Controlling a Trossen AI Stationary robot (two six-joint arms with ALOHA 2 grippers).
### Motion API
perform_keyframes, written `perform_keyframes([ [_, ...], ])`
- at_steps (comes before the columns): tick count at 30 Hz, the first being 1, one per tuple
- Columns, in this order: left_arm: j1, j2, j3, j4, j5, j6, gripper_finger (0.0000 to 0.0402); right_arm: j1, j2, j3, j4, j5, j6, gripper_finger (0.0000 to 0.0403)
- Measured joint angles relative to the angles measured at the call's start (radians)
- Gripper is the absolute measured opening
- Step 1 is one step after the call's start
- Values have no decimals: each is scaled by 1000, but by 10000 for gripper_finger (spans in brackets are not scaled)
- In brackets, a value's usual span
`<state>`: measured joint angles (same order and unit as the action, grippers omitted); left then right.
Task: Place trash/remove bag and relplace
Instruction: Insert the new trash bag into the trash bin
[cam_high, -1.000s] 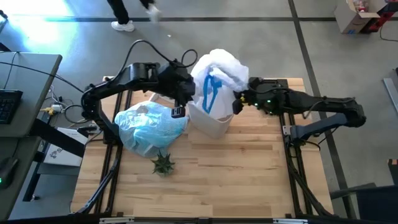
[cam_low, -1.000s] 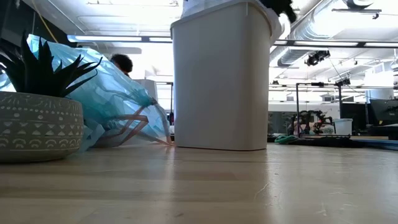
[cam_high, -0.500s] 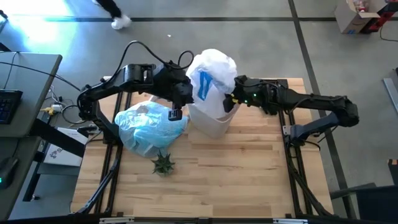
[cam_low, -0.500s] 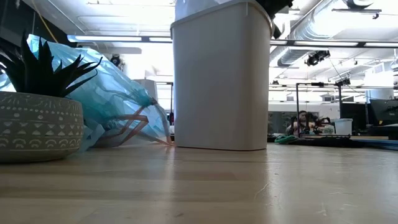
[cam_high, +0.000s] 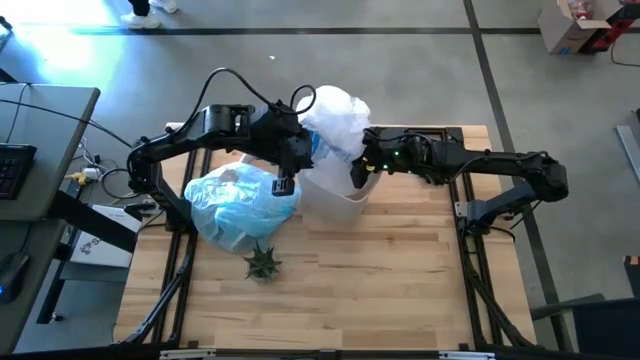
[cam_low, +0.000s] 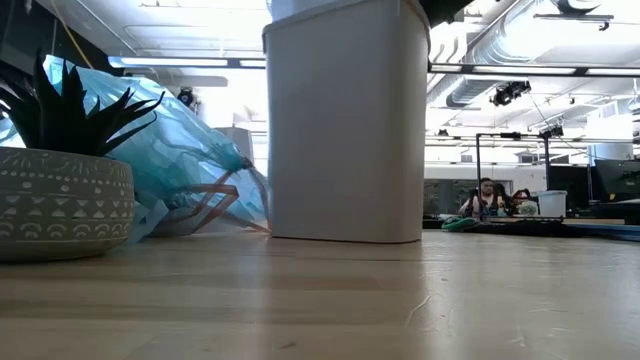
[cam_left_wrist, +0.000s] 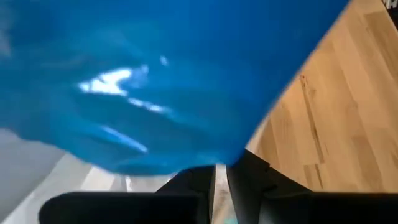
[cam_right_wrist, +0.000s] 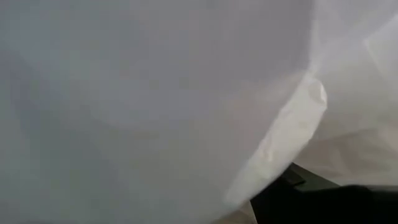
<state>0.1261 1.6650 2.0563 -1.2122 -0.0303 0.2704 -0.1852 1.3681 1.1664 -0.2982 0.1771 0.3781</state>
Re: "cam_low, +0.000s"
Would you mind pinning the black stand frame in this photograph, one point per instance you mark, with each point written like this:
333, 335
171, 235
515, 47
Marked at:
510, 135

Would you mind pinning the ceiling light bar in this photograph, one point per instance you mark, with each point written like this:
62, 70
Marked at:
170, 62

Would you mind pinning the succulent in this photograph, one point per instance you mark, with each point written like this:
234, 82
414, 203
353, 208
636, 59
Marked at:
60, 200

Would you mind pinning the white plastic trash bin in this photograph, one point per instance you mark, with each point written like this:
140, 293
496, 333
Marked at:
345, 140

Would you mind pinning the round black ceiling fixture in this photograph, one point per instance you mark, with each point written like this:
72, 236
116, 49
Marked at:
185, 97

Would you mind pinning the white plastic bucket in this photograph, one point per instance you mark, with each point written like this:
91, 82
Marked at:
551, 204

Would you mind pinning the black ceiling camera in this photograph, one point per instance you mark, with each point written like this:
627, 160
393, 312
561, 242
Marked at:
510, 92

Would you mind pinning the wide black monitor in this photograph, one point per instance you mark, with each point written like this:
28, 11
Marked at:
617, 180

